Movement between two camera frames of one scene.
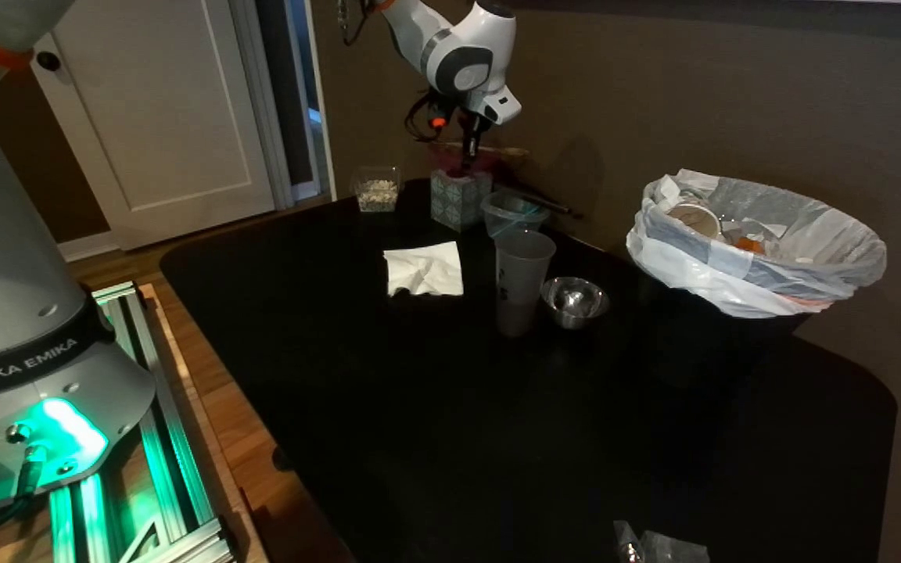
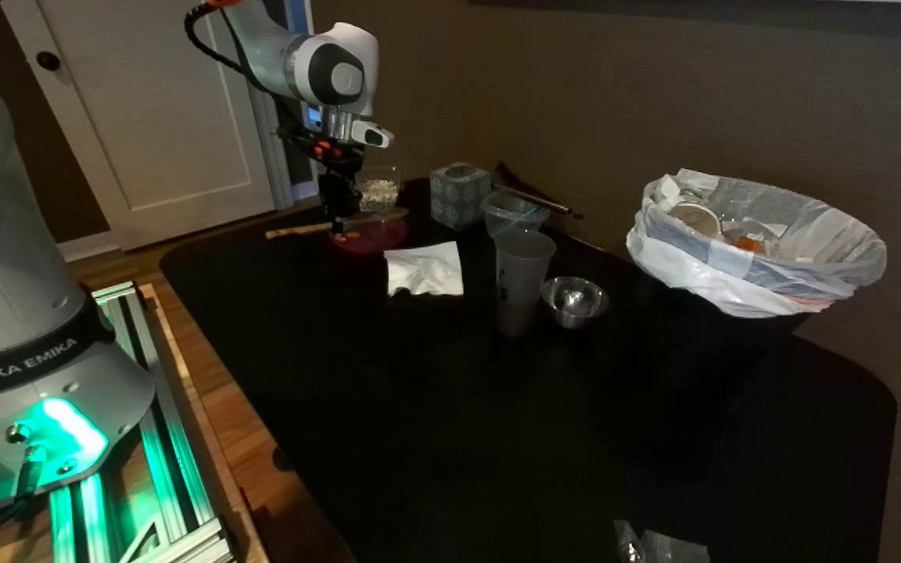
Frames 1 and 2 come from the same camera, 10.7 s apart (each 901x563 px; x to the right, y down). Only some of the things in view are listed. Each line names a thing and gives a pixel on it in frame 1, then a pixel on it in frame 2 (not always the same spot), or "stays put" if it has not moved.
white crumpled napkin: (425, 269) stays put
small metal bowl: (572, 298) stays put
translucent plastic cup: (520, 269) stays put
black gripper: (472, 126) → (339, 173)
